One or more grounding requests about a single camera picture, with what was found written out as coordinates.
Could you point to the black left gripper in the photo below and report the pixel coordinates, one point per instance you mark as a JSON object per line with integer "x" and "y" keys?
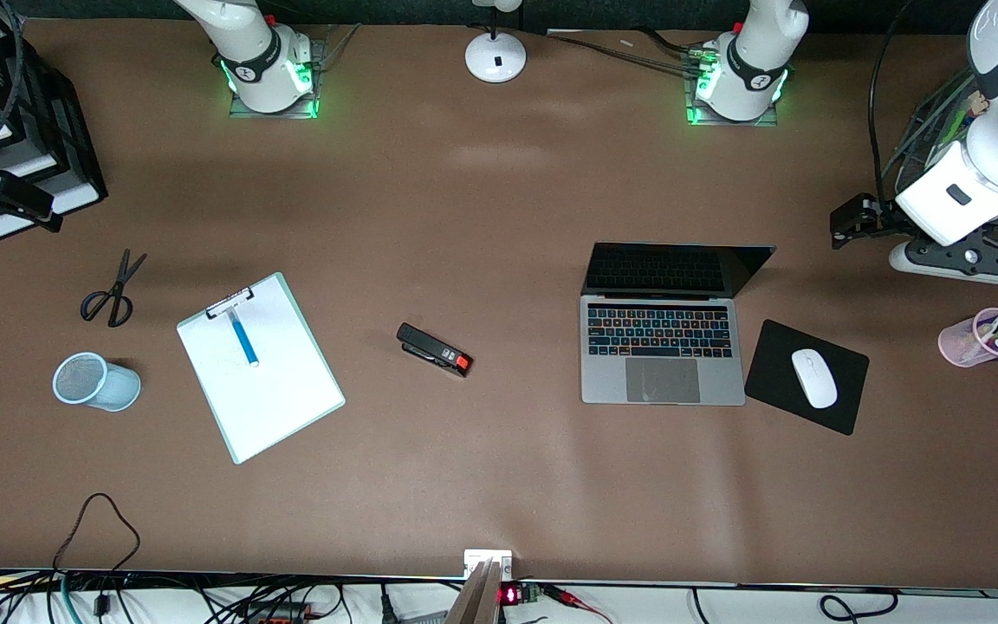
{"x": 878, "y": 218}

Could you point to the grey laptop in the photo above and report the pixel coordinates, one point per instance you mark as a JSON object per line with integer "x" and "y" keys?
{"x": 664, "y": 381}

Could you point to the blue marker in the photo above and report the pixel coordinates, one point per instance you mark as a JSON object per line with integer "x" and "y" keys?
{"x": 243, "y": 340}

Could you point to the green whiteboard marker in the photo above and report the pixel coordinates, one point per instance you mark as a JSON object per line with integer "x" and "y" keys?
{"x": 958, "y": 121}

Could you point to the black stacked paper trays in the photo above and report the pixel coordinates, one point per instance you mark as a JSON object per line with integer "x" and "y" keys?
{"x": 66, "y": 121}

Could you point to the black scissors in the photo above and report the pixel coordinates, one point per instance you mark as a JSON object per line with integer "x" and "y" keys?
{"x": 121, "y": 290}

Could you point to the pink translucent cup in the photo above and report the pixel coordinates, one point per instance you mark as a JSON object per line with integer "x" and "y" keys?
{"x": 958, "y": 342}

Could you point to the white computer mouse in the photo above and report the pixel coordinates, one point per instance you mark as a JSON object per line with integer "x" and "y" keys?
{"x": 813, "y": 379}

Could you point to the small wooden figurine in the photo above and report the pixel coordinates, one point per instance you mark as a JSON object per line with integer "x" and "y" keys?
{"x": 980, "y": 104}

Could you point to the black mouse pad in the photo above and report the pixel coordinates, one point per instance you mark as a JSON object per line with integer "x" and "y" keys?
{"x": 772, "y": 373}

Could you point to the light blue mesh cup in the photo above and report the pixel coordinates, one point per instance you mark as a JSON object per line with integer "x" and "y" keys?
{"x": 87, "y": 381}

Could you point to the mint green clipboard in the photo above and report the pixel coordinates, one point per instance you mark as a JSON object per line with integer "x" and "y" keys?
{"x": 274, "y": 390}

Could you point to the white round lamp base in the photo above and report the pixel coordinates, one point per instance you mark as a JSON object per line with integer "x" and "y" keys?
{"x": 495, "y": 59}

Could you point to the black stapler with red end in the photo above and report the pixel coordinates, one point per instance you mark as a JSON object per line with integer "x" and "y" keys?
{"x": 430, "y": 348}

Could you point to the orange black connector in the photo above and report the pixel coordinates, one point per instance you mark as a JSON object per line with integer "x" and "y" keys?
{"x": 278, "y": 614}

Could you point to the red LED display board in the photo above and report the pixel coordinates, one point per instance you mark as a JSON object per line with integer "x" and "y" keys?
{"x": 512, "y": 594}

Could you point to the white camera bracket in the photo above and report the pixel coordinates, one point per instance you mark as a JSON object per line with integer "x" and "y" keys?
{"x": 475, "y": 559}

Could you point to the wooden post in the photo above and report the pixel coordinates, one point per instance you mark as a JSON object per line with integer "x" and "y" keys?
{"x": 475, "y": 602}

